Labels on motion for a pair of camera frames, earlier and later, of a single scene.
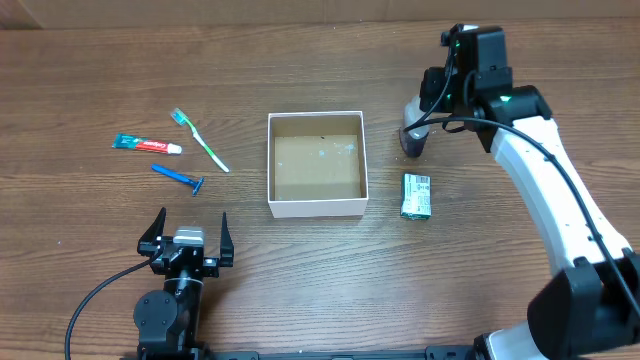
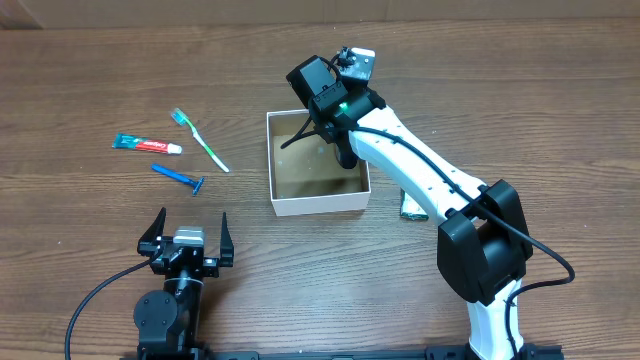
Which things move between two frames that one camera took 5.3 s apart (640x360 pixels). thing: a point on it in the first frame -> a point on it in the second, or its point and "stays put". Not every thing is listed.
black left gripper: (212, 265) stays put
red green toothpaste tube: (130, 142) stays put
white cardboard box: (316, 164) stays put
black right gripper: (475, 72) -> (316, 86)
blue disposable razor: (197, 183) stays put
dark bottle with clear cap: (413, 141) -> (344, 152)
